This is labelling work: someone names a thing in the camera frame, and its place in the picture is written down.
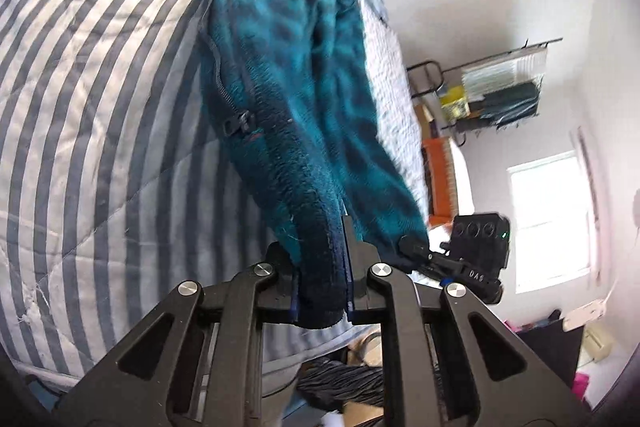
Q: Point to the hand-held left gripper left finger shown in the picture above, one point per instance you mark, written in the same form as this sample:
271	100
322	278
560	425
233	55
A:
295	302

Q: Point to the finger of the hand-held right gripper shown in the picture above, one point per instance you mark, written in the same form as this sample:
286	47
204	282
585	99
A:
417	249

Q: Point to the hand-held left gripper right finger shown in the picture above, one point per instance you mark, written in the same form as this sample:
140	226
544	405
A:
350	297

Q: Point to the teal fleece jacket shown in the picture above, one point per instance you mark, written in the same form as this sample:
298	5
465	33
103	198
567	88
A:
300	107

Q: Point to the dark folded clothes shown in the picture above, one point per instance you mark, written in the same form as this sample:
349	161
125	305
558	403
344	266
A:
510	104

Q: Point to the orange crate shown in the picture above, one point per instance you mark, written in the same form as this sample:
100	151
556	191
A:
440	177

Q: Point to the bright window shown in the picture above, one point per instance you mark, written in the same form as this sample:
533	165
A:
550	217

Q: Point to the dark grey knit cloth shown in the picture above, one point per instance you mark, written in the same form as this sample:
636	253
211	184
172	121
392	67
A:
340	377

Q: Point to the white device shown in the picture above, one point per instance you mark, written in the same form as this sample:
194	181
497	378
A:
582	314

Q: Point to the black bag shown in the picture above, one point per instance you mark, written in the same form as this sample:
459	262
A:
550	352

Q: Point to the yellow packet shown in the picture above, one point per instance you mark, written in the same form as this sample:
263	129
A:
455	102

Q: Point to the white textured blanket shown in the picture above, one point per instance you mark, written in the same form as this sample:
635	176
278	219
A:
395	97

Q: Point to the beige box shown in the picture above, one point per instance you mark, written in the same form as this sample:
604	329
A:
597	342

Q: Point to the pink item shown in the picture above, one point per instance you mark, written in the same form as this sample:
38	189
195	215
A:
582	384

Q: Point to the blue white striped quilt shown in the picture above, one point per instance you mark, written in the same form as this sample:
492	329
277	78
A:
100	107

